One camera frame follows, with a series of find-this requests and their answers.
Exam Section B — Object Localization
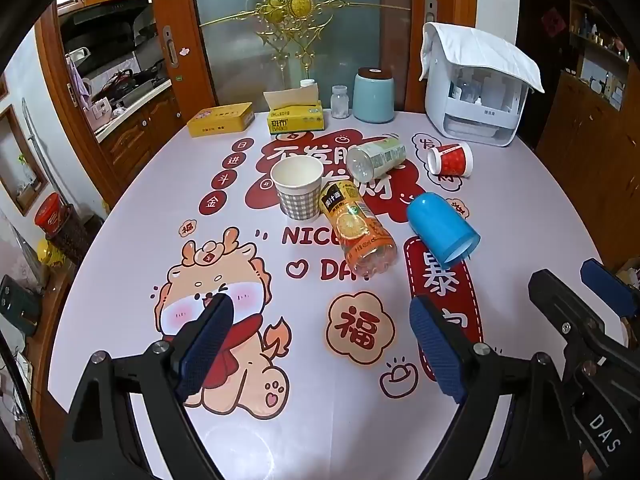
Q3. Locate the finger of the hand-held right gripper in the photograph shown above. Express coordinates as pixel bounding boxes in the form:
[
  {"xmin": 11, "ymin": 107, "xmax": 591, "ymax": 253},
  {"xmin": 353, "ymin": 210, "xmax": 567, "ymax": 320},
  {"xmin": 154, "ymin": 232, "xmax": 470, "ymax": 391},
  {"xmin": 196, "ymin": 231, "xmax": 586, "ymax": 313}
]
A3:
[
  {"xmin": 528, "ymin": 269, "xmax": 626, "ymax": 361},
  {"xmin": 580, "ymin": 258, "xmax": 640, "ymax": 318}
]

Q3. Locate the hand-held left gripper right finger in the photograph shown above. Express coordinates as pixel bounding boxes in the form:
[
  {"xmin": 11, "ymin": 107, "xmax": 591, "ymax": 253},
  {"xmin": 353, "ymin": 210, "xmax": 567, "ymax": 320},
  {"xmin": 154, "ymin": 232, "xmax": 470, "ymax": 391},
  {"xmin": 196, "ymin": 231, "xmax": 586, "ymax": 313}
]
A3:
[{"xmin": 409, "ymin": 296, "xmax": 586, "ymax": 480}]

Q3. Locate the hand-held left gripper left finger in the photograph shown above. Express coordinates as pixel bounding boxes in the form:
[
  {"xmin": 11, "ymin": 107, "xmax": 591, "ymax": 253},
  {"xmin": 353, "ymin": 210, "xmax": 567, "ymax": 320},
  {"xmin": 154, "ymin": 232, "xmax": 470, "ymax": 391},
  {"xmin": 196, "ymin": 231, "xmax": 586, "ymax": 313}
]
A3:
[{"xmin": 59, "ymin": 294, "xmax": 236, "ymax": 480}]

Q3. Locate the blue plastic cup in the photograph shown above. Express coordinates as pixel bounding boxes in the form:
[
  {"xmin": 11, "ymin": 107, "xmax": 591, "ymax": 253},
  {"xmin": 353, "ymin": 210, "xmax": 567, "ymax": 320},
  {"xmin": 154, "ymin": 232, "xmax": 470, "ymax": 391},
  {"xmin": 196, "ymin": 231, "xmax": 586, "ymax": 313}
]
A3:
[{"xmin": 406, "ymin": 192, "xmax": 481, "ymax": 262}]

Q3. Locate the gingham paper cup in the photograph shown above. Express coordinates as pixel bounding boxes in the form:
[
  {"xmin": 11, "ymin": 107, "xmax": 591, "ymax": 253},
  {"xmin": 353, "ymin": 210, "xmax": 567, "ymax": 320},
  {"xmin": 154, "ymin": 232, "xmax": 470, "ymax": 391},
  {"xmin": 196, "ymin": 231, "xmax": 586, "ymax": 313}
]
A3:
[{"xmin": 270, "ymin": 155, "xmax": 326, "ymax": 223}]

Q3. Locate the red paper cup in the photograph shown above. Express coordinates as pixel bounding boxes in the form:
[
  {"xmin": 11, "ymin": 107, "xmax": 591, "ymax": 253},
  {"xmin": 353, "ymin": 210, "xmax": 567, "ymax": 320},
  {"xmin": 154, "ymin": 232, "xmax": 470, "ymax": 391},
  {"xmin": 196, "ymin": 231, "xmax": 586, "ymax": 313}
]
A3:
[{"xmin": 426, "ymin": 141, "xmax": 474, "ymax": 177}]

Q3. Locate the orange juice bottle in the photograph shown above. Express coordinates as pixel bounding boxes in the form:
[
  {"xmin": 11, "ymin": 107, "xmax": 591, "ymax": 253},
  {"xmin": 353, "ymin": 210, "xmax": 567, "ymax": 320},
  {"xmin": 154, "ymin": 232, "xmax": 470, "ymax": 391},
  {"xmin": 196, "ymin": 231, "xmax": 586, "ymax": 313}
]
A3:
[{"xmin": 319, "ymin": 180, "xmax": 398, "ymax": 280}]

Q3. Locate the dark woven basket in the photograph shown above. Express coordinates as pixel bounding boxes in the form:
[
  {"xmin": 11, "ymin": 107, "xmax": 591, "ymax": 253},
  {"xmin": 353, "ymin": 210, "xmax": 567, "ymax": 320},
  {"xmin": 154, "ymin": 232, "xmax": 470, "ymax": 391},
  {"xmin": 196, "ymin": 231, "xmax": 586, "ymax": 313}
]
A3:
[{"xmin": 50, "ymin": 205, "xmax": 104, "ymax": 262}]

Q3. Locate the wooden shelf cabinet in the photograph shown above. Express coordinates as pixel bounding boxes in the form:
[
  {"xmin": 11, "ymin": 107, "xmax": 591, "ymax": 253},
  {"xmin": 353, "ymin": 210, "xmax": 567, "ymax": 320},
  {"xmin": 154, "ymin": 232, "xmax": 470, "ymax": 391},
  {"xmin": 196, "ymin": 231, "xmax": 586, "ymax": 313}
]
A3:
[{"xmin": 535, "ymin": 0, "xmax": 640, "ymax": 181}]

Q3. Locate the dark green box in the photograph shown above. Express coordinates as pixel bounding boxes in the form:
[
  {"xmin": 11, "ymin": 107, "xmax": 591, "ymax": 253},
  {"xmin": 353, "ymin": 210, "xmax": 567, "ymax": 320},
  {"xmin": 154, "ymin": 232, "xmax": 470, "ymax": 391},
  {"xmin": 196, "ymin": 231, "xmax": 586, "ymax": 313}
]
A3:
[{"xmin": 0, "ymin": 275, "xmax": 42, "ymax": 335}]

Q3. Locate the clear bottle green label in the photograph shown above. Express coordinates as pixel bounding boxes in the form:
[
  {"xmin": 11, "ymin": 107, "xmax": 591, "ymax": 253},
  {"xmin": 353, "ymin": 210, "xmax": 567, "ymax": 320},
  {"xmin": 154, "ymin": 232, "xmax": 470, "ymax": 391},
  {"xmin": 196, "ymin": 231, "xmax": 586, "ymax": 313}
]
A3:
[{"xmin": 346, "ymin": 136, "xmax": 408, "ymax": 181}]

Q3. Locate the red bucket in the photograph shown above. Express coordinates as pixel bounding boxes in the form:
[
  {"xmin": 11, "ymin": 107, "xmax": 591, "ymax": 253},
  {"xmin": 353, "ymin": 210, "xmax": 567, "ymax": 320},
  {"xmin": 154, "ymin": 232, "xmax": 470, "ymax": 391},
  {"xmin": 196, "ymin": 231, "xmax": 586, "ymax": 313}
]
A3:
[{"xmin": 36, "ymin": 192, "xmax": 64, "ymax": 235}]

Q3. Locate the white water dispenser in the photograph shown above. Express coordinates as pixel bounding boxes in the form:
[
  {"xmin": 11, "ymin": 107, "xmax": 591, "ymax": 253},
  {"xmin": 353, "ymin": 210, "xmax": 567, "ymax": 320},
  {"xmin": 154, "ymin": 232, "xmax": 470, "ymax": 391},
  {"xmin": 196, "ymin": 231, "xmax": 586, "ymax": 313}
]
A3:
[{"xmin": 424, "ymin": 40, "xmax": 531, "ymax": 147}]

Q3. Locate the yellow tin box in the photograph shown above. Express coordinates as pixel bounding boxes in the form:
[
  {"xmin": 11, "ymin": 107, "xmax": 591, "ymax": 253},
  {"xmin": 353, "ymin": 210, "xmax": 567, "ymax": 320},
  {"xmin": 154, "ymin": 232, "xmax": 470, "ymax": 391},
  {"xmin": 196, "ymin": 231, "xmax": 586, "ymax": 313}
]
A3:
[{"xmin": 187, "ymin": 102, "xmax": 255, "ymax": 138}]

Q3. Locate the wooden kitchen counter cabinet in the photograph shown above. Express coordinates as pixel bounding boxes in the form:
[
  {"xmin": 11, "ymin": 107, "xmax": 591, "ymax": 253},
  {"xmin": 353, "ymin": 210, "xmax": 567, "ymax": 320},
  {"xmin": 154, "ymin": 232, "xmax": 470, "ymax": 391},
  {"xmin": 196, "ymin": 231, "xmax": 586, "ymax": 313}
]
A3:
[{"xmin": 94, "ymin": 80, "xmax": 187, "ymax": 188}]

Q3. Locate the yellow tissue box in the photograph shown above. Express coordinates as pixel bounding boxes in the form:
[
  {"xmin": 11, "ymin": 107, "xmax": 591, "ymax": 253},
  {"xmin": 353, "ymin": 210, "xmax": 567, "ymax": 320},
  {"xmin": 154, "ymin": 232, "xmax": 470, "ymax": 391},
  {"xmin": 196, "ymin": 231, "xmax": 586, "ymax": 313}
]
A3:
[{"xmin": 263, "ymin": 85, "xmax": 325, "ymax": 136}]

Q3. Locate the light blue canister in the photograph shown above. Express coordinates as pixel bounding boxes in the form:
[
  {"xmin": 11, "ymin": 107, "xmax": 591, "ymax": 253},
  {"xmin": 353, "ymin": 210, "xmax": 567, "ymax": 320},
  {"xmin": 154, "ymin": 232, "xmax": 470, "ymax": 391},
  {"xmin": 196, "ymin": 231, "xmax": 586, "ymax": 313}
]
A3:
[{"xmin": 353, "ymin": 67, "xmax": 396, "ymax": 124}]

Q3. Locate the small glass jar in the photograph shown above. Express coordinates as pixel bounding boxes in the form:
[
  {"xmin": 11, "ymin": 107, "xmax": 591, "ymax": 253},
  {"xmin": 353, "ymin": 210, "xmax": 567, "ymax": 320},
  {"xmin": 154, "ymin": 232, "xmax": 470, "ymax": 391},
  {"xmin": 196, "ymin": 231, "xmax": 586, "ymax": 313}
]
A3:
[{"xmin": 331, "ymin": 85, "xmax": 350, "ymax": 119}]

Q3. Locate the white cloth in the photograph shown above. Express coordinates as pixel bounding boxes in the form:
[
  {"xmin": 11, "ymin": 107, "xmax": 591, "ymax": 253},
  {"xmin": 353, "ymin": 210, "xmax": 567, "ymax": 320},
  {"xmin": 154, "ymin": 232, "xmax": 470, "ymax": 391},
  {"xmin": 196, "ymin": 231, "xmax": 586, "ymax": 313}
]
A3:
[{"xmin": 419, "ymin": 22, "xmax": 545, "ymax": 93}]

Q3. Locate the black wok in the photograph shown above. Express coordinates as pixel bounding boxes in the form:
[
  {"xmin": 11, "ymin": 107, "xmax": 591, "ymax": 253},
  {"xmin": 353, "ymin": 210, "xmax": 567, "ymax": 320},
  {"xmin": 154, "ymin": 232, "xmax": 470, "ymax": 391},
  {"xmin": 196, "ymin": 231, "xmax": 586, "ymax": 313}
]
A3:
[{"xmin": 107, "ymin": 60, "xmax": 168, "ymax": 92}]

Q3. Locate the range hood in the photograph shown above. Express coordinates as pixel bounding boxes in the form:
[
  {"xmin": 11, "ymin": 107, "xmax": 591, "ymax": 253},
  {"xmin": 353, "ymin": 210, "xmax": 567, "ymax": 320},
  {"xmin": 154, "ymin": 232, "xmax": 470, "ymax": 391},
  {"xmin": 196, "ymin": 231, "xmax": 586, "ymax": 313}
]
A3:
[{"xmin": 62, "ymin": 0, "xmax": 153, "ymax": 53}]

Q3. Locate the gold door ornament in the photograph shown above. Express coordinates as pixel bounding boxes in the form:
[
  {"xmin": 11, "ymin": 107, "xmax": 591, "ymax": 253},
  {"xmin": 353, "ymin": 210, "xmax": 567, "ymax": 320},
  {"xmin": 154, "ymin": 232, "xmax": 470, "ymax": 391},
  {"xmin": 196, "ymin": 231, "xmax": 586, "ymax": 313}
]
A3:
[{"xmin": 200, "ymin": 0, "xmax": 411, "ymax": 73}]

